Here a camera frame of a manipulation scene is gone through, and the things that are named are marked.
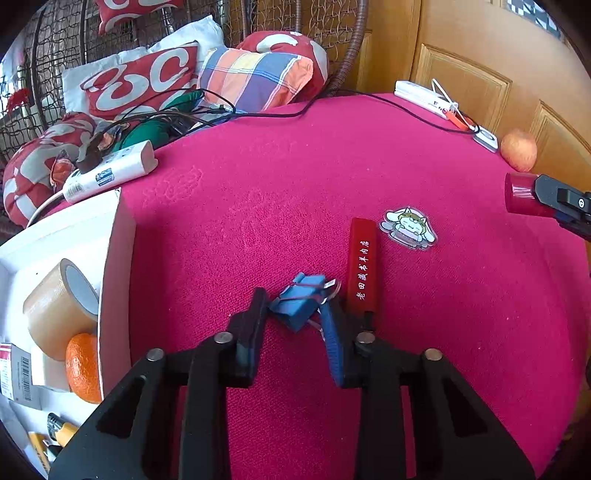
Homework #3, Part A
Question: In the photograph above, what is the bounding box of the red round cap jar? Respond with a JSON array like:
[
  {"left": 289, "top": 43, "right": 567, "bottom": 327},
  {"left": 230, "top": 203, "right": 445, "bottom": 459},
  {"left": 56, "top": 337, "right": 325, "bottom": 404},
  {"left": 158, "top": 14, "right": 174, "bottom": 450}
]
[{"left": 505, "top": 172, "right": 554, "bottom": 218}]

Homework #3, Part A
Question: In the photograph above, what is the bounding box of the orange mandarin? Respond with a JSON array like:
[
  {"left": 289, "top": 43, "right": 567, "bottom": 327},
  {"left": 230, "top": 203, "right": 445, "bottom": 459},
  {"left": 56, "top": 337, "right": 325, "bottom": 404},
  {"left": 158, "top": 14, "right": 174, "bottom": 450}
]
[{"left": 65, "top": 333, "right": 102, "bottom": 404}]

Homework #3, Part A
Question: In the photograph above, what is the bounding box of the red white small box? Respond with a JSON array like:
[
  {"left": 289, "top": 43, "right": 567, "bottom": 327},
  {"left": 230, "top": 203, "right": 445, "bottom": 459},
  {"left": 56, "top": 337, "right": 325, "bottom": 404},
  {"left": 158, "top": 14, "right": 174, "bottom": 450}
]
[{"left": 0, "top": 343, "right": 38, "bottom": 408}]

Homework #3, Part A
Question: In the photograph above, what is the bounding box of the cartoon sticker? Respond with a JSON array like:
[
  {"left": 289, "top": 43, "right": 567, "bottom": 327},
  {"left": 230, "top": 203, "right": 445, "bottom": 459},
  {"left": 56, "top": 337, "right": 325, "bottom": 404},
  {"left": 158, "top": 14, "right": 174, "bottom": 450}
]
[{"left": 379, "top": 206, "right": 438, "bottom": 250}]

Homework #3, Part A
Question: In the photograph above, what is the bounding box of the red long lighter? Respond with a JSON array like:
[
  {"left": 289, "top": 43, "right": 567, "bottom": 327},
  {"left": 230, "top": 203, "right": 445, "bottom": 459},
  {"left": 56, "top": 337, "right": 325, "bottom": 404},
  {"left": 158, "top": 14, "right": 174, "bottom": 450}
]
[{"left": 345, "top": 218, "right": 379, "bottom": 317}]

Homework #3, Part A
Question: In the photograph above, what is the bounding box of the blue binder clip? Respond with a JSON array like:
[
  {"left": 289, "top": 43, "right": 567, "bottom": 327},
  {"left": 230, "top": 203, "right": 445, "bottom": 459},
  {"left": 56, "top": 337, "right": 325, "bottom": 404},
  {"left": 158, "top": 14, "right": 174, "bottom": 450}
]
[{"left": 269, "top": 272, "right": 341, "bottom": 332}]

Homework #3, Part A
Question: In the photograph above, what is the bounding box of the peach apple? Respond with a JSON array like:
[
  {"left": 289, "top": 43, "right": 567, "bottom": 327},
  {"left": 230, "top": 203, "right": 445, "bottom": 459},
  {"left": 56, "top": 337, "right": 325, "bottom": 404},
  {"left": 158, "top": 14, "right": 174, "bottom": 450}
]
[{"left": 500, "top": 129, "right": 538, "bottom": 173}]

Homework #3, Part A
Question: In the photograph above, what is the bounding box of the yellow lighter right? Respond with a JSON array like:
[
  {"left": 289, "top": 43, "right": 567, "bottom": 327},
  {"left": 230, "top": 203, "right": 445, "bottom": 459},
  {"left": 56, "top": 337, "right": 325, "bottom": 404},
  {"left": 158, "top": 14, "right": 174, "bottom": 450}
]
[{"left": 46, "top": 413, "right": 78, "bottom": 447}]

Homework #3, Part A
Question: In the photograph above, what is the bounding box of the small white device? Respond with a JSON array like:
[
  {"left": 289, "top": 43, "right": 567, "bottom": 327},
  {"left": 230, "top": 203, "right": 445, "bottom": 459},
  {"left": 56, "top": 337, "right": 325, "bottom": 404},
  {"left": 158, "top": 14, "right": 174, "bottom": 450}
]
[{"left": 473, "top": 126, "right": 499, "bottom": 153}]

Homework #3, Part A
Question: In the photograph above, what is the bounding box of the wooden door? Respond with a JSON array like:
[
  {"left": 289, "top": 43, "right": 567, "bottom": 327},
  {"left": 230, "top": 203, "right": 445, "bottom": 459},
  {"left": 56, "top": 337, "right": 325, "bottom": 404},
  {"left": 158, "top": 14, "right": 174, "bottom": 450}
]
[{"left": 346, "top": 0, "right": 590, "bottom": 190}]

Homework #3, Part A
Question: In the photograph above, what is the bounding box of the brown tape roll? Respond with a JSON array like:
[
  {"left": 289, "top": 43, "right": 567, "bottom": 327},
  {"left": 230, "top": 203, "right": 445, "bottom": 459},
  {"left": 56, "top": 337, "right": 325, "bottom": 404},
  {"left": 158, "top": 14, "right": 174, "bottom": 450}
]
[{"left": 23, "top": 258, "right": 99, "bottom": 361}]

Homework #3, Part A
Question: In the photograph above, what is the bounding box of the white box on table edge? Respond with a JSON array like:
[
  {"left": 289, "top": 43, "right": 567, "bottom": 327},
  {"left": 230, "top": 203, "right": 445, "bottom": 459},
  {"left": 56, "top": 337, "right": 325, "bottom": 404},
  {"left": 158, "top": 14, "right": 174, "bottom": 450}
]
[{"left": 394, "top": 80, "right": 458, "bottom": 118}]

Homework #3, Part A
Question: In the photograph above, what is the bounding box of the white cardboard tray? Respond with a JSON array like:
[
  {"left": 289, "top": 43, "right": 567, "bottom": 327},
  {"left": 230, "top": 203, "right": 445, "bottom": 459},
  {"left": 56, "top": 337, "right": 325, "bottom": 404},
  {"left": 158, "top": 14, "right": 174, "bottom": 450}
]
[{"left": 0, "top": 186, "right": 137, "bottom": 476}]

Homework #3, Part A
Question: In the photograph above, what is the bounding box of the magenta tablecloth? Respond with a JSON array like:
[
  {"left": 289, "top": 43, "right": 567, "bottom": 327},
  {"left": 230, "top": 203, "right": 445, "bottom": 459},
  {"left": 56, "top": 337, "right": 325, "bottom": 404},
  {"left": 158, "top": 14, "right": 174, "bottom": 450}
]
[{"left": 122, "top": 96, "right": 590, "bottom": 473}]

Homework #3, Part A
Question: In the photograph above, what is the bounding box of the red white round cushion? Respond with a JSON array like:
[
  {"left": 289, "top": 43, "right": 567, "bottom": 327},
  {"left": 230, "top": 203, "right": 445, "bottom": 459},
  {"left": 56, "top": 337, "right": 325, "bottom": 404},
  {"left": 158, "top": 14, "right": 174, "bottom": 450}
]
[{"left": 3, "top": 112, "right": 96, "bottom": 227}]

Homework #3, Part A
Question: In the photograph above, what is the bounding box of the white power strip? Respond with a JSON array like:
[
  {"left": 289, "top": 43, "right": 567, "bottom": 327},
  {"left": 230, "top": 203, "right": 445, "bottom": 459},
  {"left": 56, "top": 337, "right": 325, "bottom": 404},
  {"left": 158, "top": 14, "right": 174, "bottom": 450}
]
[{"left": 62, "top": 140, "right": 158, "bottom": 204}]

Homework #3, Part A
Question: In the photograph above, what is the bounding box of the brown plug adapter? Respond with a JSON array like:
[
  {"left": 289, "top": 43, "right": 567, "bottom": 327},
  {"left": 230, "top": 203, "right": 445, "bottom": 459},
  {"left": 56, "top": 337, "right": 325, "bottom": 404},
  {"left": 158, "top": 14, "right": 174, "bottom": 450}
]
[{"left": 75, "top": 132, "right": 108, "bottom": 174}]

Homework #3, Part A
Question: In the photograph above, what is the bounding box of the plaid cushion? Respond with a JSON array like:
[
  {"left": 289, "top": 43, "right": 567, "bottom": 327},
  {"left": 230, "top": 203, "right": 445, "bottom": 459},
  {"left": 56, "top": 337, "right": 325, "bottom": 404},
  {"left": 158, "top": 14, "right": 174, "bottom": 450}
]
[{"left": 198, "top": 31, "right": 329, "bottom": 113}]

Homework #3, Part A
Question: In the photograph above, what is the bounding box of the green cloth item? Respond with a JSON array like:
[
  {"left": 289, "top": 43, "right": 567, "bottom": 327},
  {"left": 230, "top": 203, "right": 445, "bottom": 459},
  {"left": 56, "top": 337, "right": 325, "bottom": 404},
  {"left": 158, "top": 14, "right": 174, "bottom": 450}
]
[{"left": 110, "top": 89, "right": 204, "bottom": 153}]

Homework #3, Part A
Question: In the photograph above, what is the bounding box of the red hanging ornament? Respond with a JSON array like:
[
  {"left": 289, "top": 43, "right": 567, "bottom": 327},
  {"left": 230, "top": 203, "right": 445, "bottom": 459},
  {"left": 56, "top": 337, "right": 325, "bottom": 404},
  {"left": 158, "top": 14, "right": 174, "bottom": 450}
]
[{"left": 6, "top": 88, "right": 32, "bottom": 113}]

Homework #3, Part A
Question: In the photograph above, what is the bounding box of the red white square cushion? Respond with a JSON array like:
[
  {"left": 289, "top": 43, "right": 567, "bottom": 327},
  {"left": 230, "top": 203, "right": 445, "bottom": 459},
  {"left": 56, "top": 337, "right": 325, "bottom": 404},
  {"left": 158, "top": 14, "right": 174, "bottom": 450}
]
[{"left": 80, "top": 43, "right": 198, "bottom": 121}]

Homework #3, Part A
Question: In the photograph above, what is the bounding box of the wicker hanging chair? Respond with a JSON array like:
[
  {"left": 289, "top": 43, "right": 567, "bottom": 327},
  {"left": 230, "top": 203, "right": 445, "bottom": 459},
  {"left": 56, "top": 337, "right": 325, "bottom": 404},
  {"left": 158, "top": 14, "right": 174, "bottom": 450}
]
[{"left": 1, "top": 0, "right": 369, "bottom": 161}]

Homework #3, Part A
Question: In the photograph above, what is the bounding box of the red white hanging pillow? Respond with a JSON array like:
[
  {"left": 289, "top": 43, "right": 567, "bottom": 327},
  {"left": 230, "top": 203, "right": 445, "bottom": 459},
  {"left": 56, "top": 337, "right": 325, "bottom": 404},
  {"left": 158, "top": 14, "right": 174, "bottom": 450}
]
[{"left": 94, "top": 0, "right": 184, "bottom": 35}]

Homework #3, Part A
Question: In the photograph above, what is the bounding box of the black cable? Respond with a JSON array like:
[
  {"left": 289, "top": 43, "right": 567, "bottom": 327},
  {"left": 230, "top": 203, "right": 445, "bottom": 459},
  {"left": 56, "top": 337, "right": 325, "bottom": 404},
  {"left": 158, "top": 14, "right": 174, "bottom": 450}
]
[{"left": 91, "top": 87, "right": 486, "bottom": 139}]

